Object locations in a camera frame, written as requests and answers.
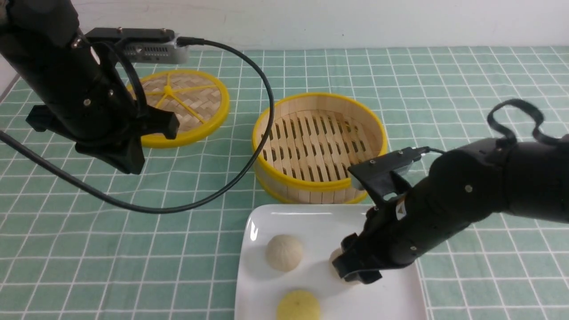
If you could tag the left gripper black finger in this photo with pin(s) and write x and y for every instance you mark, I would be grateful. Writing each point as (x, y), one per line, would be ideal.
(127, 156)

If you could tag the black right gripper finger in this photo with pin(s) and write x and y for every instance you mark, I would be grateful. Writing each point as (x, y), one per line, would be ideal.
(353, 276)

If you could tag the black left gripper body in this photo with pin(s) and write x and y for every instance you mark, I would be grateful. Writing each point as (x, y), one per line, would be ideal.
(84, 98)

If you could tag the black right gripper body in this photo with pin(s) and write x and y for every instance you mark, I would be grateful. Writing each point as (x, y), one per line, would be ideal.
(463, 186)

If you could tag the yellow steamed bun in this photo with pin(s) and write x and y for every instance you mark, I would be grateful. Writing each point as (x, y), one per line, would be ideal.
(298, 305)

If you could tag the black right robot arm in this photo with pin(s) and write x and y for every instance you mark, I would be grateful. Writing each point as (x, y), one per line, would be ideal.
(522, 173)

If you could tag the white square plate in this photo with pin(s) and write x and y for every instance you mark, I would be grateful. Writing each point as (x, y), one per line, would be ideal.
(320, 228)

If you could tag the white steamed bun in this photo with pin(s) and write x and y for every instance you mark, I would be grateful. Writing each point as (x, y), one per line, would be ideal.
(284, 252)

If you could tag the bamboo steamer lid yellow rim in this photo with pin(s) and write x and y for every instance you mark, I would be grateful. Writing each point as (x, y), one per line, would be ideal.
(200, 102)

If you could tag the green checkered tablecloth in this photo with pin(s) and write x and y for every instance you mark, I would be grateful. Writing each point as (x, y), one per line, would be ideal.
(67, 256)

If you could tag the bamboo steamer basket yellow rim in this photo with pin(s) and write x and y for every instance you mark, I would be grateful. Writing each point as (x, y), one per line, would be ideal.
(315, 137)

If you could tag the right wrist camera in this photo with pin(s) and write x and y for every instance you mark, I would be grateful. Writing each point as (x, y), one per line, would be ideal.
(384, 174)

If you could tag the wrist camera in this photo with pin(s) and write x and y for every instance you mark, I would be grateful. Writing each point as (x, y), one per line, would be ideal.
(143, 45)
(384, 174)

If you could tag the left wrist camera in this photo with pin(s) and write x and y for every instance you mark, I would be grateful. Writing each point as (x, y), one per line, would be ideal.
(143, 45)

